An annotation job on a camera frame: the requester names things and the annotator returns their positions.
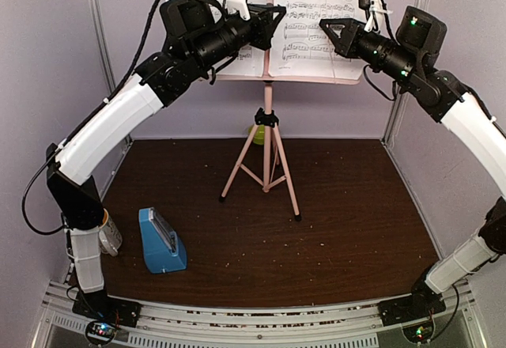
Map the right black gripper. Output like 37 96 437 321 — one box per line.
319 16 419 85

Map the pink perforated music stand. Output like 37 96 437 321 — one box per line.
219 0 359 220

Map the blue metronome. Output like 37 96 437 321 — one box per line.
138 207 187 274

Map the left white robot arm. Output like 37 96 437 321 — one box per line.
41 0 286 320

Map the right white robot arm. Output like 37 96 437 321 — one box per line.
319 6 505 318

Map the green plastic bowl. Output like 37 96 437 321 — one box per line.
252 125 265 146

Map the patterned ceramic mug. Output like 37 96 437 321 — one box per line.
99 209 123 257

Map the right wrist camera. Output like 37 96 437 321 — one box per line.
358 0 392 32

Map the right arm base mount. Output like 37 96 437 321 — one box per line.
378 278 446 344

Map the aluminium front rail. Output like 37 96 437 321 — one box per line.
39 280 481 348

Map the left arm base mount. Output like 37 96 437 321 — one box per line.
66 285 142 347

